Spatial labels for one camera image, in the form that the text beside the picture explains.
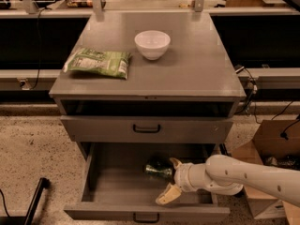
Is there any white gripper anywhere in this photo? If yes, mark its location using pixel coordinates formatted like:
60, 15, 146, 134
156, 157, 205, 205

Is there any grey drawer cabinet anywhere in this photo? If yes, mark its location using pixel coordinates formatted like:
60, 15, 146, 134
49, 10, 247, 161

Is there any black metal stand leg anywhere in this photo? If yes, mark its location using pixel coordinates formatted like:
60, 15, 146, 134
0, 177, 50, 225

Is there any cardboard box with items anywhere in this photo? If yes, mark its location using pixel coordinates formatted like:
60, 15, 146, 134
232, 120, 300, 225

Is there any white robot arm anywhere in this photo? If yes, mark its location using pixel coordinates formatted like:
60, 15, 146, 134
156, 155, 300, 207

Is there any crushed green can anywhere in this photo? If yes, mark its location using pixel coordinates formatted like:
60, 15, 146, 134
143, 159, 173, 180

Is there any white bowl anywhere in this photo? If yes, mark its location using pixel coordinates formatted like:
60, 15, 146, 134
134, 30, 171, 60

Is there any open grey lower drawer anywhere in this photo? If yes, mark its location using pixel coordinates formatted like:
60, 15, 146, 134
65, 143, 230, 223

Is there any black cables right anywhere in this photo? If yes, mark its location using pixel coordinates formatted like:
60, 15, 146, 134
233, 65, 259, 124

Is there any black cable left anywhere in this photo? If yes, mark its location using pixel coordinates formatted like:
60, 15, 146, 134
30, 7, 48, 91

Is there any green chip bag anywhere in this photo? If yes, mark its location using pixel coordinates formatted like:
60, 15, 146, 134
64, 48, 131, 79

